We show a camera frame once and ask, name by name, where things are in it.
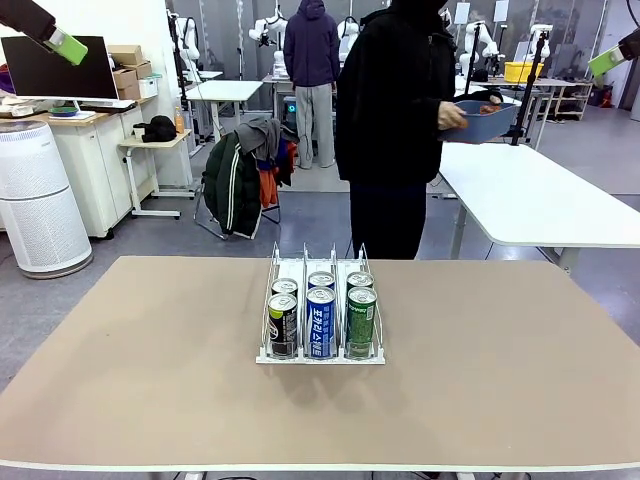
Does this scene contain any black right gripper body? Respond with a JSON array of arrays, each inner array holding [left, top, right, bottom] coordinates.
[[616, 30, 640, 61]]

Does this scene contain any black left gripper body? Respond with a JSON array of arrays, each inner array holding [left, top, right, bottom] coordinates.
[[0, 0, 57, 42]]

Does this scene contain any blue plastic basket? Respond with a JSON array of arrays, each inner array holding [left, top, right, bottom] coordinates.
[[438, 98, 519, 146]]

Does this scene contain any person's right forearm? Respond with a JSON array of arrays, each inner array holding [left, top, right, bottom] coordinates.
[[424, 59, 459, 107]]

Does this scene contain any person's left forearm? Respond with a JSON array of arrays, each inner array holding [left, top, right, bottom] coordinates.
[[455, 88, 504, 105]]

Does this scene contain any person's right hand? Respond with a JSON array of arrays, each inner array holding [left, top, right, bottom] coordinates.
[[438, 100, 469, 133]]

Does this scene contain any black computer monitor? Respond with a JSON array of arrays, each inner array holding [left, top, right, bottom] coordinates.
[[0, 34, 120, 102]]

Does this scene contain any wooden workbench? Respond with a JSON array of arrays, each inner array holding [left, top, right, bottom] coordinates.
[[487, 74, 595, 122]]

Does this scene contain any black keyboard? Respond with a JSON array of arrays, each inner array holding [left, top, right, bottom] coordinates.
[[78, 99, 137, 114]]

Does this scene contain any white monitor stand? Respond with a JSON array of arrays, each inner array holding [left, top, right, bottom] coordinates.
[[49, 98, 97, 122]]

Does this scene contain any white paper pile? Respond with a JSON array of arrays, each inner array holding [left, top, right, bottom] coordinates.
[[0, 93, 51, 119]]

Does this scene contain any yellow plastic bin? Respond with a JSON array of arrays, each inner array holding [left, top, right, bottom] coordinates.
[[503, 60, 545, 84]]

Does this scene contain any white cabinet with wood top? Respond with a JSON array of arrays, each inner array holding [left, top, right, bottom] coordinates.
[[0, 97, 151, 239]]

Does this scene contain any black bag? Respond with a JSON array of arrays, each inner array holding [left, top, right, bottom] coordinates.
[[132, 114, 178, 144]]

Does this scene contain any black tripod stand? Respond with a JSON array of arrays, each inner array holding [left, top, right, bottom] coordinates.
[[509, 27, 549, 148]]

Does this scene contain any small wooden side table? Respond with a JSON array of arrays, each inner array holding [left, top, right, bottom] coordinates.
[[118, 128, 197, 221]]

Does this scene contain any white air purifier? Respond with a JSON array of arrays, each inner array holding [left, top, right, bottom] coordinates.
[[0, 119, 95, 280]]

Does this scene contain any large white table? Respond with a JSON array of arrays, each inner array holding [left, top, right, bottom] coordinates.
[[438, 141, 640, 275]]

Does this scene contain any grey garment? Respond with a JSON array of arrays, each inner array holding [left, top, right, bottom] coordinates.
[[234, 117, 301, 162]]

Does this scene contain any dark green striped jacket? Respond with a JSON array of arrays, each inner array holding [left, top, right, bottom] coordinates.
[[202, 130, 264, 241]]

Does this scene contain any person in black jacket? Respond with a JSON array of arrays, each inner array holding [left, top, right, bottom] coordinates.
[[333, 0, 459, 261]]

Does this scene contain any grey computer tower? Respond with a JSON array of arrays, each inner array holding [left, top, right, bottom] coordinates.
[[281, 94, 300, 132]]

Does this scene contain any orange garment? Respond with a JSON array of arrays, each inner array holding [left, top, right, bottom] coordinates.
[[256, 158, 282, 207]]

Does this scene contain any person in purple hoodie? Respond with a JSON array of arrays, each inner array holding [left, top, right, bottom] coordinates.
[[282, 0, 342, 171]]

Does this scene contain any black soda can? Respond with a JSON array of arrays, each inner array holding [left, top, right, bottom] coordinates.
[[267, 292, 300, 361], [271, 277, 300, 300]]

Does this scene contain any blue Pocari Sweat can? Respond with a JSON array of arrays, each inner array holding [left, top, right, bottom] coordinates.
[[307, 270, 337, 292], [305, 286, 337, 361]]

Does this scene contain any white wire can dispenser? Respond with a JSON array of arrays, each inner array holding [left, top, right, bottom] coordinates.
[[255, 241, 392, 367]]

